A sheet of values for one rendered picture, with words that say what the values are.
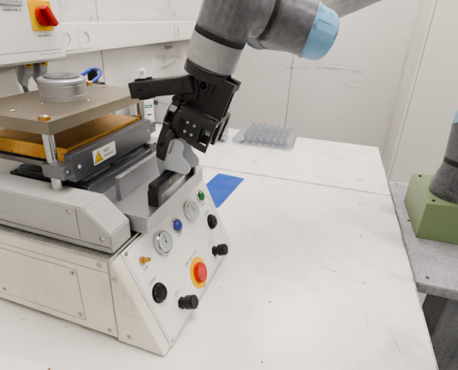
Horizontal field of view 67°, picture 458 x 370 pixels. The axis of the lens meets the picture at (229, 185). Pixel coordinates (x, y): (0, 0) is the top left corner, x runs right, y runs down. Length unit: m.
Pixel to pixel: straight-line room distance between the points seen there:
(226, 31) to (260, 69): 2.55
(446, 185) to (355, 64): 2.05
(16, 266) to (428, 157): 2.52
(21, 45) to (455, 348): 1.37
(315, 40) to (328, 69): 2.45
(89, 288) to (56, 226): 0.11
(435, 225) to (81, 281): 0.83
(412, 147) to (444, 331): 1.66
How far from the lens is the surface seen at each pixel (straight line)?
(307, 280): 0.79
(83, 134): 0.66
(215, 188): 1.12
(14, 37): 0.81
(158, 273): 0.62
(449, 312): 1.23
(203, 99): 0.55
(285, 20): 0.52
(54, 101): 0.68
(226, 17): 0.50
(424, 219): 1.02
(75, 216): 0.55
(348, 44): 2.97
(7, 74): 0.84
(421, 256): 0.98
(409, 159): 2.75
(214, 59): 0.51
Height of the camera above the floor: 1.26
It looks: 26 degrees down
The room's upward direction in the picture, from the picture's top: 3 degrees clockwise
